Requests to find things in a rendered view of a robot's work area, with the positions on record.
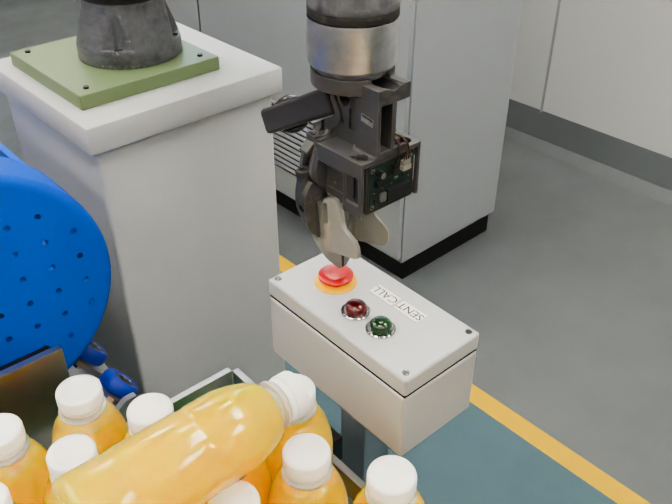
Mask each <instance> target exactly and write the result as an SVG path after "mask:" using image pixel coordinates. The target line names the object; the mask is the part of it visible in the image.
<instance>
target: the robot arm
mask: <svg viewBox="0 0 672 504"><path fill-rule="evenodd" d="M400 5H401V0H306V43H307V60H308V62H309V64H310V82H311V84H312V85H313V86H314V87H315V88H316V89H317V90H314V91H312V92H309V93H306V94H303V95H301V96H298V95H294V94H289V95H285V96H283V97H281V98H280V99H278V100H277V102H276V103H275V105H273V106H270V107H267V108H265V109H263V110H262V111H261V116H262V119H263V122H264V126H265V129H266V131H267V133H269V134H272V133H275V132H278V131H282V130H283V132H286V133H297V132H300V131H302V130H303V129H304V128H305V127H306V126H307V125H308V122H311V121H315V120H318V119H321V118H325V117H328V116H330V117H328V118H325V119H322V120H319V121H317V122H314V123H313V129H314V130H312V131H309V132H307V133H306V140H305V141H304V143H303V144H302V146H301V147H300V148H299V150H300V151H301V156H300V162H299V166H300V168H298V169H296V170H295V174H296V187H295V201H296V206H297V209H298V212H299V214H300V216H301V218H302V220H303V222H304V224H305V226H306V228H307V230H308V231H309V232H310V233H311V235H312V237H313V239H314V241H315V242H316V244H317V246H318V247H319V249H320V250H321V252H322V253H323V255H324V256H325V257H326V258H327V259H328V260H329V261H330V262H331V263H332V264H334V265H335V266H336V267H338V268H339V269H340V268H342V267H344V266H346V265H347V263H348V261H349V259H350V258H352V259H358V258H360V255H361V251H360V246H359V243H358V241H362V242H366V243H371V244H375V245H380V246H383V245H385V244H387V242H388V240H389V231H388V229H387V227H386V226H385V225H384V223H383V222H382V221H381V220H380V218H379V217H378V216H377V214H376V212H375V211H377V210H379V209H381V208H383V207H386V206H388V205H390V204H392V203H394V202H396V201H398V200H400V199H402V198H404V197H407V196H409V195H410V194H412V192H413V193H415V194H416V193H417V191H418V177H419V163H420V148H421V141H420V140H418V139H416V138H414V137H411V136H409V135H407V134H405V133H403V132H401V131H398V130H396V114H397V101H400V100H403V99H405V98H408V97H410V92H411V81H410V80H407V79H405V78H402V77H400V76H397V75H395V64H396V63H397V58H398V39H399V20H400ZM76 46H77V51H78V56H79V59H80V60H81V61H82V62H83V63H85V64H87V65H89V66H92V67H96V68H102V69H111V70H129V69H139V68H146V67H151V66H155V65H159V64H162V63H165V62H168V61H170V60H172V59H174V58H175V57H177V56H178V55H179V54H180V53H181V51H182V40H181V34H180V31H179V29H178V26H177V24H176V22H175V20H174V18H173V15H172V13H171V11H170V9H169V6H168V4H167V2H166V0H81V9H80V16H79V23H78V30H77V37H76ZM331 115H333V116H331ZM414 155H415V159H414ZM413 164H414V174H413ZM327 192H328V193H327Z"/></svg>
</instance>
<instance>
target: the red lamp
mask: <svg viewBox="0 0 672 504"><path fill-rule="evenodd" d="M344 311H345V313H346V314H347V315H349V316H353V317H359V316H362V315H364V314H365V313H366V312H367V305H366V303H365V302H364V301H363V300H361V299H359V298H352V299H350V300H348V301H347V302H346V303H345V307H344Z"/></svg>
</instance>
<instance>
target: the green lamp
mask: <svg viewBox="0 0 672 504"><path fill-rule="evenodd" d="M369 329H370V331H371V332H373V333H374V334H378V335H385V334H388V333H390V332H391V331H392V321H391V320H390V319H389V318H388V317H386V316H383V315H378V316H375V317H373V318H372V319H371V320H370V323H369Z"/></svg>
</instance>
